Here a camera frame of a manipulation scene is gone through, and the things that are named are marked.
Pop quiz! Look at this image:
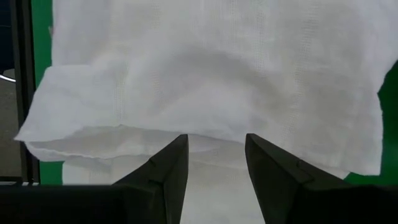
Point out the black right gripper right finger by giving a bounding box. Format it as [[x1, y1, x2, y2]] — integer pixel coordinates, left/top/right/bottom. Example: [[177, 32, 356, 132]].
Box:
[[244, 133, 398, 224]]

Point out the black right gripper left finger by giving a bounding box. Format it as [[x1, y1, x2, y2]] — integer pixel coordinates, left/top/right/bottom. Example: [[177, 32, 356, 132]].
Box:
[[0, 134, 190, 224]]

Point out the white garment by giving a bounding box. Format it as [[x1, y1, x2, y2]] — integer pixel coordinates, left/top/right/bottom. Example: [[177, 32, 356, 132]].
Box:
[[14, 0, 398, 224]]

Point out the green work mat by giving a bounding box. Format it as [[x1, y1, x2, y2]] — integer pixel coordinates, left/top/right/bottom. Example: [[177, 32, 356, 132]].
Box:
[[30, 0, 398, 187]]

